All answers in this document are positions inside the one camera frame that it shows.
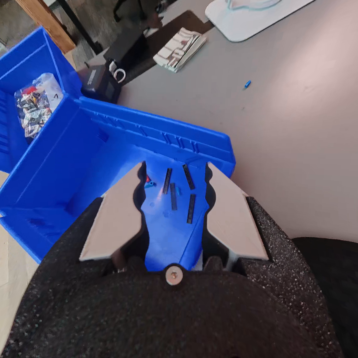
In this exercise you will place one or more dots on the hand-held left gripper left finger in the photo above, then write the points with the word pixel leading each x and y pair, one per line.
pixel 112 221

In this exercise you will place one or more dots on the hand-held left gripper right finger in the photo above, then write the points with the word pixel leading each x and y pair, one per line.
pixel 233 221

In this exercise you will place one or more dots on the blue plastic bin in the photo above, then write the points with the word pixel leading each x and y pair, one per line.
pixel 25 64
pixel 84 167

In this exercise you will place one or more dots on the grey desk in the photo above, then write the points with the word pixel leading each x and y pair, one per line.
pixel 279 125

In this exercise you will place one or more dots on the black toy beam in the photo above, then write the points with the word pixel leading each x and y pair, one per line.
pixel 188 176
pixel 167 180
pixel 173 196
pixel 191 208

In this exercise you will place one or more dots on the clear bag of toy pieces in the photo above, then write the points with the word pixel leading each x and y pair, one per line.
pixel 36 109

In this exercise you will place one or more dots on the black digital timer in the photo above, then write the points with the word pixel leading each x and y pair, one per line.
pixel 100 82

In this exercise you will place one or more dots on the white book stand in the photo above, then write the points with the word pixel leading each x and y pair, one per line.
pixel 246 23

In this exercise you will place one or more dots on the black table leg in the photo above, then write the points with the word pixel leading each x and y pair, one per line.
pixel 81 25

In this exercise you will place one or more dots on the wooden table leg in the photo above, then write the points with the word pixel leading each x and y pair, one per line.
pixel 47 23

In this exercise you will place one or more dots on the black chair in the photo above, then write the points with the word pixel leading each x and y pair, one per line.
pixel 134 8

